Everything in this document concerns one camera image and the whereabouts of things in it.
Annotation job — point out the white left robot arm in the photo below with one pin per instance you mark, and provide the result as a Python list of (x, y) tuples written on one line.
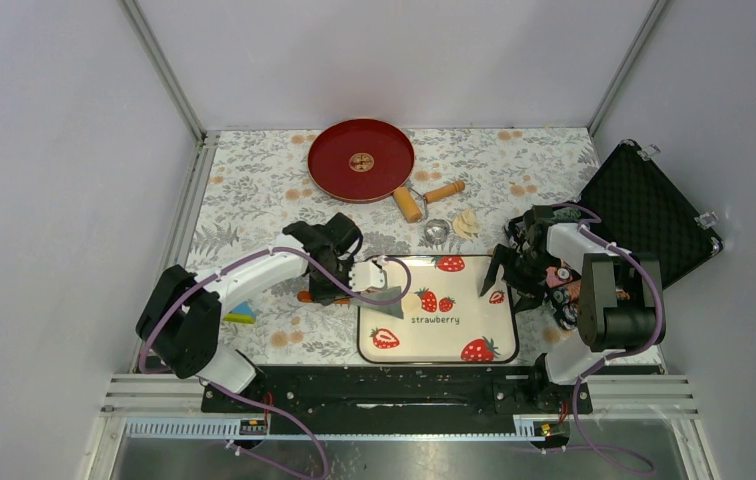
[(181, 320)]

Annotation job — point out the strawberry pattern rectangular tray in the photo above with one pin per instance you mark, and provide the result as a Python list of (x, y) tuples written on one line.
[(456, 325)]

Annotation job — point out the colourful toy block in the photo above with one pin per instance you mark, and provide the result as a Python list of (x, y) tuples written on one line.
[(241, 314)]

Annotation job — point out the wooden dough roller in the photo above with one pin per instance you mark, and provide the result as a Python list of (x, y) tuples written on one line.
[(414, 206)]

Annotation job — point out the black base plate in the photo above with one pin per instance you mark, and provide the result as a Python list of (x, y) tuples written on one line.
[(365, 400)]

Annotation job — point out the small dough ball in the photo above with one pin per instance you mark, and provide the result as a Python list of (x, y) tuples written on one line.
[(411, 304)]

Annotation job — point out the dough scrap trimmings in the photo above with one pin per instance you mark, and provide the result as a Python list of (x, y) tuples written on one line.
[(466, 225)]

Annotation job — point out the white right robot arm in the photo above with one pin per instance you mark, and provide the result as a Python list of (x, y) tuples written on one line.
[(620, 310)]

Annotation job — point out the floral table mat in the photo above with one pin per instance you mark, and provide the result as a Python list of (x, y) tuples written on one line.
[(259, 183)]

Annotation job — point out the round red tray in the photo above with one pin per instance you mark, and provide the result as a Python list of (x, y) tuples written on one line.
[(360, 160)]

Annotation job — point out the black open chip case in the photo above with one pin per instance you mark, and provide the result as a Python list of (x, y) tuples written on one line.
[(643, 212)]

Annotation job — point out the metal scraper orange handle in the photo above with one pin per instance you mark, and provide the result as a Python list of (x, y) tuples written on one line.
[(383, 301)]

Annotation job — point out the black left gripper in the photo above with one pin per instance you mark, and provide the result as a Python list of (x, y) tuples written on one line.
[(321, 295)]

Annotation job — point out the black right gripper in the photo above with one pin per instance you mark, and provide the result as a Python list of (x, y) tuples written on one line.
[(532, 291)]

